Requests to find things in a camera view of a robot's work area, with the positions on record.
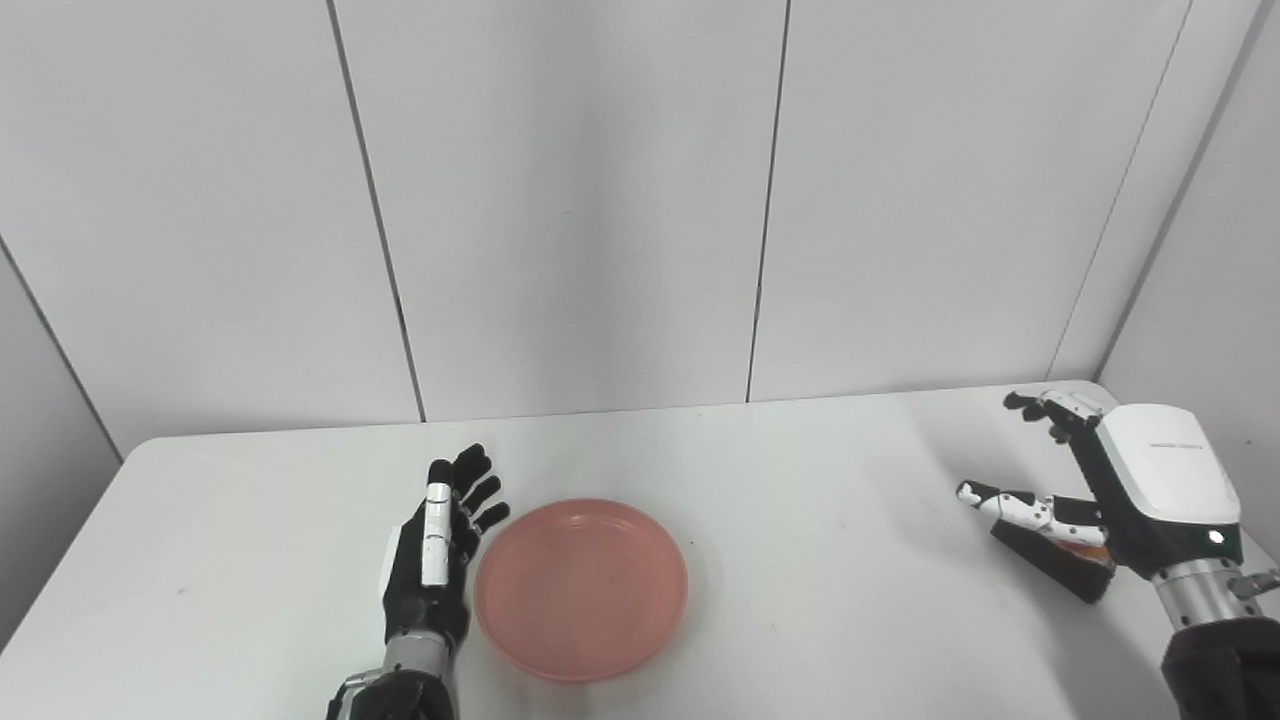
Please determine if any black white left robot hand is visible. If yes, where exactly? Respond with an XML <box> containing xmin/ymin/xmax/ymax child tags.
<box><xmin>380</xmin><ymin>443</ymin><xmax>512</xmax><ymax>648</ymax></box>

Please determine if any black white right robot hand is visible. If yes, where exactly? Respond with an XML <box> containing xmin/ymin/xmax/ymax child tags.
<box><xmin>955</xmin><ymin>389</ymin><xmax>1245</xmax><ymax>583</ymax></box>

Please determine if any chocolate cake slice with fruit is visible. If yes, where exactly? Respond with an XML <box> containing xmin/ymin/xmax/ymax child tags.
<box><xmin>989</xmin><ymin>517</ymin><xmax>1117</xmax><ymax>605</ymax></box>

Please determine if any pink round plate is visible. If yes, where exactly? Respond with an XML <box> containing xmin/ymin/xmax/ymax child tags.
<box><xmin>473</xmin><ymin>498</ymin><xmax>690</xmax><ymax>685</ymax></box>

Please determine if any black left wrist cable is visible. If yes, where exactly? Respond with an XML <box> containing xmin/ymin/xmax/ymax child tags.
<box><xmin>325</xmin><ymin>671</ymin><xmax>385</xmax><ymax>720</ymax></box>

